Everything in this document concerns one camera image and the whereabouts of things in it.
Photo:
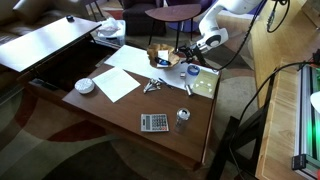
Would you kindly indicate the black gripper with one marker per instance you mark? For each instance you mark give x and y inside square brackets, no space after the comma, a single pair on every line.
[195,51]

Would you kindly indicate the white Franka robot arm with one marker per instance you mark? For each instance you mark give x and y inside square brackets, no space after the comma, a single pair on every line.
[216,36]

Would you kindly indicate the blue tape roll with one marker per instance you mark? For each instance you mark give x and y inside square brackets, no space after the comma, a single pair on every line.
[193,72]

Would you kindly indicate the small silver metal cup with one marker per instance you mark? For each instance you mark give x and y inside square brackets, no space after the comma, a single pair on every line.
[182,75]

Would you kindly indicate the white card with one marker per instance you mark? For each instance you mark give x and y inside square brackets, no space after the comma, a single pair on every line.
[162,54]

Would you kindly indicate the black sunglasses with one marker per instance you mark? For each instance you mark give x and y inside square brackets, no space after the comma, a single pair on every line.
[162,61]

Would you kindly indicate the blue pen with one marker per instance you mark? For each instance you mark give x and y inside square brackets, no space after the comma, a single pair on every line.
[165,83]

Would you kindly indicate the small silver metal cylinder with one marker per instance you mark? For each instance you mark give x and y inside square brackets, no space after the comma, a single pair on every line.
[189,90]

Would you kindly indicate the dark round side table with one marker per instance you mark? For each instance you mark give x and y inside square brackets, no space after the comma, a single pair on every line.
[173,11]

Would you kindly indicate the silver measuring spoon set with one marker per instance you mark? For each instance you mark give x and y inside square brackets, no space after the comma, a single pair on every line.
[151,85]

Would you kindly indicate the white marble board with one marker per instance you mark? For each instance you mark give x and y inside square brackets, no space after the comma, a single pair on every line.
[133,60]

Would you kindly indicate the dark brown armchair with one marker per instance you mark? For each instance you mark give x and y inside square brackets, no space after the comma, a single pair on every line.
[143,18]

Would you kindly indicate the clear plastic storage bin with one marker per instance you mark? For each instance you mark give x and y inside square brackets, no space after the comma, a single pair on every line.
[115,38]

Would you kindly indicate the brown wooden coffee table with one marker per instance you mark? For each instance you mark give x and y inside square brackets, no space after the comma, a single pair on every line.
[133,106]

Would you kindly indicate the gray calculator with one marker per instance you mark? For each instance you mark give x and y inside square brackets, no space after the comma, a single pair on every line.
[154,122]

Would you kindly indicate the white paper sheet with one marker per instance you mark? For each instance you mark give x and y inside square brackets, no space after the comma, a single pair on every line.
[115,83]

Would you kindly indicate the crumpled plastic bag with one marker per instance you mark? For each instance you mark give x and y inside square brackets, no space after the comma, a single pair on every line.
[108,26]

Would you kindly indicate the black workbench leg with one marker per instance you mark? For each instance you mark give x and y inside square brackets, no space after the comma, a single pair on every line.
[226,143]

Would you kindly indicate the light wooden workbench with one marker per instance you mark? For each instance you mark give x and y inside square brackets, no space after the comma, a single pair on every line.
[283,116]

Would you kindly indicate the small black object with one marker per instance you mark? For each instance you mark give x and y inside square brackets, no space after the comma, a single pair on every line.
[70,18]

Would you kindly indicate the raised brown table top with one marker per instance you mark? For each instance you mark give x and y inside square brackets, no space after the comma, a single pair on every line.
[43,40]

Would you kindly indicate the brown leather sofa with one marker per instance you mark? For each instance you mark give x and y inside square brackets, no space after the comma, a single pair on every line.
[26,10]

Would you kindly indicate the patterned red beige rug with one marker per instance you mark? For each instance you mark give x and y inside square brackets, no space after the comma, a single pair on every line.
[50,150]

